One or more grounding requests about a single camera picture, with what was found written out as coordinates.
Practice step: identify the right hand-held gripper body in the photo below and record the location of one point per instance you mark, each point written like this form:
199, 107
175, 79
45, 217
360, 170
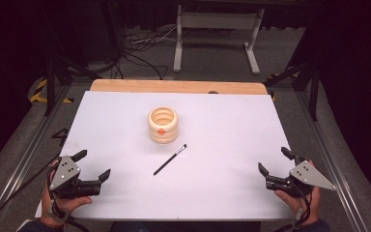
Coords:
302, 177

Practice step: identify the cream ribbed ceramic holder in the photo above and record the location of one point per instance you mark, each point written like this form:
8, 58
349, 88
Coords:
163, 125

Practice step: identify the black makeup brush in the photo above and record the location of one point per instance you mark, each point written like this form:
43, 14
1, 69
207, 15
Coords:
170, 159

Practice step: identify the person's right hand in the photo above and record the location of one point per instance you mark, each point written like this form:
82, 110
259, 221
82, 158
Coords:
299, 206

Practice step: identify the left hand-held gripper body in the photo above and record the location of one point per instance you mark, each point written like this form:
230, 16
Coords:
65, 174

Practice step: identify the aluminium frame rail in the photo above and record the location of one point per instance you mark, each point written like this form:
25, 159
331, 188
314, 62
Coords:
331, 161
22, 161

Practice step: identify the white table mat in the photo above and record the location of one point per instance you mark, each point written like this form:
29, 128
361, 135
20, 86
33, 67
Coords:
180, 180

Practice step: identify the yellow black floor tape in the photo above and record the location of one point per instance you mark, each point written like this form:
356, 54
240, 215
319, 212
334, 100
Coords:
42, 93

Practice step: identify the person's left hand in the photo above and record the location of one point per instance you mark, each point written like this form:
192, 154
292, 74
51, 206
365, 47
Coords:
65, 204

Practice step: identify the grey metal stand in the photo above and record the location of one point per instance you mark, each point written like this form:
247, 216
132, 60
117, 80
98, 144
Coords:
217, 35

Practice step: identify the black tripod stand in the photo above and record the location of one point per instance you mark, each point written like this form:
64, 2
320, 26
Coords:
56, 71
302, 74

